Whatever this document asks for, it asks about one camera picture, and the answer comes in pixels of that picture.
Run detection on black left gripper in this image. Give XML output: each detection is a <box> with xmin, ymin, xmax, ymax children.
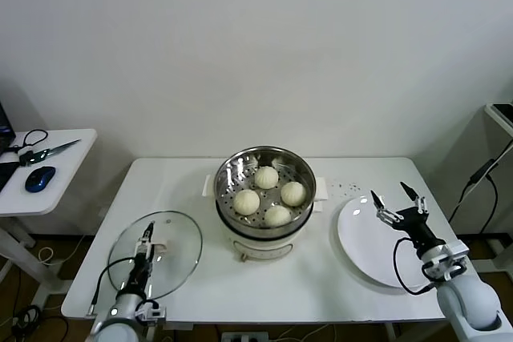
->
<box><xmin>126</xmin><ymin>220</ymin><xmax>158</xmax><ymax>294</ymax></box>

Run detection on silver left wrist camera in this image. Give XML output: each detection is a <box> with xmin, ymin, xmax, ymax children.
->
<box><xmin>135</xmin><ymin>299</ymin><xmax>168</xmax><ymax>322</ymax></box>

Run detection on black adapter cable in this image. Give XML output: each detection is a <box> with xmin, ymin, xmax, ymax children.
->
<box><xmin>447</xmin><ymin>157</ymin><xmax>502</xmax><ymax>237</ymax></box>

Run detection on white steamed baozi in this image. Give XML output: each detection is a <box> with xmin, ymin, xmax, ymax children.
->
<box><xmin>280</xmin><ymin>180</ymin><xmax>308</xmax><ymax>207</ymax></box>
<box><xmin>264</xmin><ymin>204</ymin><xmax>293</xmax><ymax>227</ymax></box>
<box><xmin>254</xmin><ymin>165</ymin><xmax>281</xmax><ymax>190</ymax></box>
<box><xmin>233</xmin><ymin>188</ymin><xmax>261</xmax><ymax>215</ymax></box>

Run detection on white shelf cabinet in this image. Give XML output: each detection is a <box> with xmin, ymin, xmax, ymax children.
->
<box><xmin>456</xmin><ymin>104</ymin><xmax>513</xmax><ymax>239</ymax></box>

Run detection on white electric cooking pot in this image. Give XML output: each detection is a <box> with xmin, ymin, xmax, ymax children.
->
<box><xmin>216</xmin><ymin>193</ymin><xmax>325</xmax><ymax>263</ymax></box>

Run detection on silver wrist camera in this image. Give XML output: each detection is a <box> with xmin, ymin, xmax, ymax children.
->
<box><xmin>135</xmin><ymin>299</ymin><xmax>168</xmax><ymax>322</ymax></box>
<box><xmin>418</xmin><ymin>239</ymin><xmax>471</xmax><ymax>281</ymax></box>

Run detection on blue computer mouse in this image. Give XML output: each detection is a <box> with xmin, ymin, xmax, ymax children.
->
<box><xmin>24</xmin><ymin>165</ymin><xmax>56</xmax><ymax>192</ymax></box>

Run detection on white power strip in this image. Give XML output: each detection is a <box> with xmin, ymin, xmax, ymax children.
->
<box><xmin>221</xmin><ymin>330</ymin><xmax>270</xmax><ymax>342</ymax></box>

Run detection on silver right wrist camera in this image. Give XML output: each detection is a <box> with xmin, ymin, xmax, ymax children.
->
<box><xmin>418</xmin><ymin>239</ymin><xmax>471</xmax><ymax>281</ymax></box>

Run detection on round glass pot lid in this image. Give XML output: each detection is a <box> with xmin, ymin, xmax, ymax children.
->
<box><xmin>108</xmin><ymin>209</ymin><xmax>204</xmax><ymax>301</ymax></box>

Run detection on large white plate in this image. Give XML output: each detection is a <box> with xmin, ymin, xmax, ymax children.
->
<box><xmin>337</xmin><ymin>195</ymin><xmax>442</xmax><ymax>289</ymax></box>

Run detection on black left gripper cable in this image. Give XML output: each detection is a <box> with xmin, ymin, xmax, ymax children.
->
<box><xmin>87</xmin><ymin>255</ymin><xmax>139</xmax><ymax>316</ymax></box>

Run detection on black handled scissors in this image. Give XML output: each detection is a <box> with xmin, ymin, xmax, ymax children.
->
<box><xmin>10</xmin><ymin>128</ymin><xmax>83</xmax><ymax>167</ymax></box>

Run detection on perforated steel steamer basket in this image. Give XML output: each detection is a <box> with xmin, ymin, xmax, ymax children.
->
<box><xmin>204</xmin><ymin>145</ymin><xmax>332</xmax><ymax>239</ymax></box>

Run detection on black floor cable bundle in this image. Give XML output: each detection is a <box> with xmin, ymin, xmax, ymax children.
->
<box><xmin>11</xmin><ymin>304</ymin><xmax>45</xmax><ymax>337</ymax></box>

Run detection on small white side table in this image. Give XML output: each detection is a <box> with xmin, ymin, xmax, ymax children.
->
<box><xmin>0</xmin><ymin>127</ymin><xmax>100</xmax><ymax>291</ymax></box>

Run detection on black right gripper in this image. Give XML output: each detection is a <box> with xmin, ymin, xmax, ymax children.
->
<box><xmin>370</xmin><ymin>181</ymin><xmax>446</xmax><ymax>254</ymax></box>

